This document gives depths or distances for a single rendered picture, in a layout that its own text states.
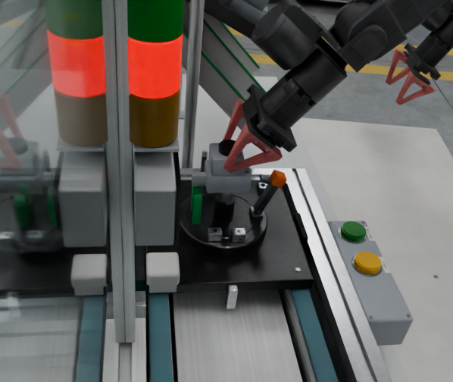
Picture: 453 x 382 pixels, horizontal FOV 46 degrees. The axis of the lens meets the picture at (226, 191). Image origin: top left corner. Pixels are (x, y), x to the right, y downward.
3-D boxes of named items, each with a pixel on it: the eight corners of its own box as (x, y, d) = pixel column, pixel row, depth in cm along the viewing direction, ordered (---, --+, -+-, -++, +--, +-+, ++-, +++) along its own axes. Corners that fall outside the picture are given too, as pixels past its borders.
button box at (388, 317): (357, 245, 95) (366, 218, 91) (402, 345, 79) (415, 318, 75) (319, 245, 94) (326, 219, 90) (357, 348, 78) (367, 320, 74)
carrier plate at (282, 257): (278, 188, 97) (280, 178, 96) (311, 289, 79) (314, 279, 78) (145, 188, 94) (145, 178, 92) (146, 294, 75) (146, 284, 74)
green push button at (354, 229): (358, 229, 90) (361, 220, 89) (367, 245, 87) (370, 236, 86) (336, 229, 90) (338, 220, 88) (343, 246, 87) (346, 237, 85)
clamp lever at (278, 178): (260, 208, 85) (285, 172, 81) (263, 216, 84) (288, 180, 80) (241, 201, 84) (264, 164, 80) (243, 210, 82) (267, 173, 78)
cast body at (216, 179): (245, 174, 82) (249, 135, 78) (250, 192, 79) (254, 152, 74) (190, 176, 81) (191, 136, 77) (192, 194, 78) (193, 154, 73)
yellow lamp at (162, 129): (176, 120, 53) (178, 74, 50) (179, 148, 49) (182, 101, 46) (124, 119, 52) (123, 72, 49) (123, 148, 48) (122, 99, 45)
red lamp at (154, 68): (178, 73, 50) (180, 21, 47) (182, 99, 46) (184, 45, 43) (123, 71, 49) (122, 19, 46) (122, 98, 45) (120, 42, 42)
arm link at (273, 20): (395, 41, 63) (373, 20, 71) (332, -28, 59) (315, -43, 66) (319, 111, 68) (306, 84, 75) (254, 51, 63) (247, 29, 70)
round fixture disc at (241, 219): (257, 197, 92) (259, 187, 90) (273, 255, 81) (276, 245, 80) (175, 197, 89) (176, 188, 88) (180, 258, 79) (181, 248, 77)
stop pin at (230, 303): (234, 302, 79) (237, 283, 76) (235, 308, 78) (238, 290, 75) (224, 302, 78) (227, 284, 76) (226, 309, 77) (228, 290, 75)
